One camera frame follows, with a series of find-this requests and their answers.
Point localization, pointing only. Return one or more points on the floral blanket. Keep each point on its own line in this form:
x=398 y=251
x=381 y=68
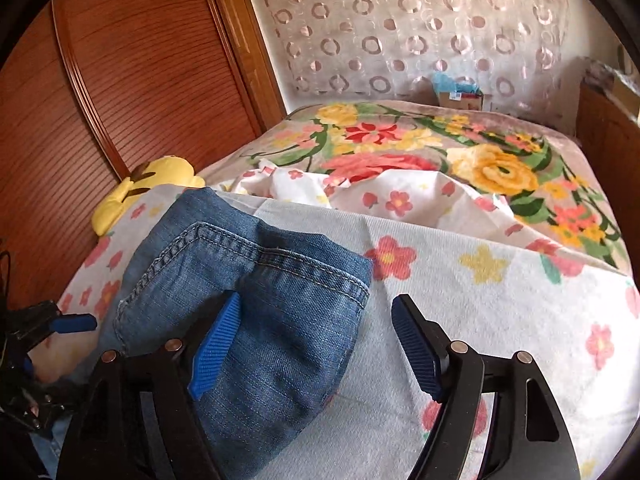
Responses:
x=487 y=175

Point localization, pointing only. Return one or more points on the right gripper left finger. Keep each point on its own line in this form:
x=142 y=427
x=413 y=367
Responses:
x=136 y=417

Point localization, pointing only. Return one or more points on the blue denim jeans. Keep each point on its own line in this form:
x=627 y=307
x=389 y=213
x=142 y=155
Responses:
x=301 y=299

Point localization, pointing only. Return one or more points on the white floral bed sheet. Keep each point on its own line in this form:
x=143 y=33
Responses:
x=485 y=279

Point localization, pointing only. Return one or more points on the circle patterned curtain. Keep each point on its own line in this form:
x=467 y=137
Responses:
x=518 y=52

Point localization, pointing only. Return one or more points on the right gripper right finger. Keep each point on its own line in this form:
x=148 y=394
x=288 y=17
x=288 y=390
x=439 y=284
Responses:
x=527 y=436

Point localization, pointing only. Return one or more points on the wooden side cabinet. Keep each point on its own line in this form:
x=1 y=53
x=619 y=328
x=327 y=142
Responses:
x=610 y=140

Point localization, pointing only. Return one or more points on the wooden wardrobe door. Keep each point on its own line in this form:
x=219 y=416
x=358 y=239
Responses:
x=92 y=89

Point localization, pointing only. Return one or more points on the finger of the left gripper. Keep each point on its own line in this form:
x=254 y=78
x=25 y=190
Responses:
x=73 y=323

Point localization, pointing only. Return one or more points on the cardboard box with blue cloth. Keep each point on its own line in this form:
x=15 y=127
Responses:
x=458 y=95

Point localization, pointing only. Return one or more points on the yellow plush toy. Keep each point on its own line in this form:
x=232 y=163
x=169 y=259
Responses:
x=171 y=170

